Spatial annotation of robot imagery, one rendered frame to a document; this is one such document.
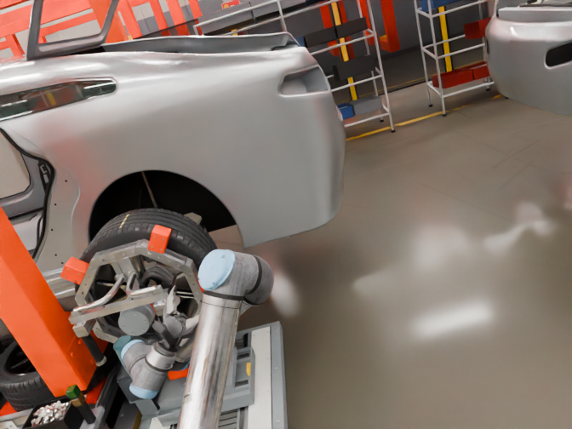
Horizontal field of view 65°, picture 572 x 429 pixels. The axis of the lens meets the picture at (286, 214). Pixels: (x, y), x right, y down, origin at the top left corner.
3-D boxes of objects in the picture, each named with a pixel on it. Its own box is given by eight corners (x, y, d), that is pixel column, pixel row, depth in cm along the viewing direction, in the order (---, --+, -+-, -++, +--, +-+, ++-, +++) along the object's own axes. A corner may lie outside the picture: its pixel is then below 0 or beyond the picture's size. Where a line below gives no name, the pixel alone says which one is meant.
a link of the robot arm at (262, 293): (284, 253, 143) (176, 349, 177) (254, 247, 134) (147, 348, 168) (295, 284, 136) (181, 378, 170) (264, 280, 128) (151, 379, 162)
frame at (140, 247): (221, 325, 215) (180, 227, 193) (220, 334, 209) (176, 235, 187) (116, 353, 220) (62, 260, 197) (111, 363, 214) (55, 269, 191)
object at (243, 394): (255, 356, 264) (250, 344, 260) (254, 405, 232) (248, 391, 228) (175, 377, 268) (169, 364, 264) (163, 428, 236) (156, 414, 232)
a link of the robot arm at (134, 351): (145, 360, 168) (157, 380, 159) (115, 360, 160) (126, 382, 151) (153, 338, 167) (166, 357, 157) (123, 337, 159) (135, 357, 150)
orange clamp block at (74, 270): (91, 264, 200) (71, 255, 198) (85, 273, 193) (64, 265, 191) (86, 276, 202) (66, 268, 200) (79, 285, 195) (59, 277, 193)
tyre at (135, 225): (137, 335, 247) (245, 290, 238) (125, 367, 226) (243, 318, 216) (63, 239, 221) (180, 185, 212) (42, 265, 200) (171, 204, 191)
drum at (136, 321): (166, 303, 209) (154, 277, 203) (156, 333, 190) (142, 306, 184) (137, 311, 210) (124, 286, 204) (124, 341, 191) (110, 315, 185)
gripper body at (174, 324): (183, 311, 155) (166, 341, 155) (168, 311, 147) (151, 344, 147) (199, 323, 152) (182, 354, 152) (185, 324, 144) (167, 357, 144)
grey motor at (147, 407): (184, 362, 279) (162, 317, 265) (171, 417, 241) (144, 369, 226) (156, 368, 280) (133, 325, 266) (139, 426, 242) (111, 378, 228)
